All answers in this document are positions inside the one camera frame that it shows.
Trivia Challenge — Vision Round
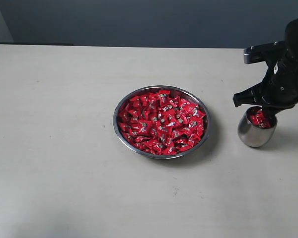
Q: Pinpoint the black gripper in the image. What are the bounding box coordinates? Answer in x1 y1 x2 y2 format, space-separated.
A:
233 53 298 124

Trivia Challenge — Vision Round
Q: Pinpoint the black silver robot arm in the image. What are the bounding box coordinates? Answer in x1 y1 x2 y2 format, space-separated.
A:
233 19 298 115

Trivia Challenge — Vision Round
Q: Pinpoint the steel cup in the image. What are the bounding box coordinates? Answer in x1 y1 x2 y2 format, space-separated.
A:
237 106 278 148

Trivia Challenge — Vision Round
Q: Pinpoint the pile of red candies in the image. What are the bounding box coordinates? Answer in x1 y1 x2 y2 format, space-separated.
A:
118 90 206 155

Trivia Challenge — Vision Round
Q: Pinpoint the round steel plate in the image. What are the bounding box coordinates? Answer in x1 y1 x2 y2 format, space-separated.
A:
112 85 212 160

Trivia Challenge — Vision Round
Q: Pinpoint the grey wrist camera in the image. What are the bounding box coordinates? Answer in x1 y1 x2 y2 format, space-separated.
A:
243 41 286 65

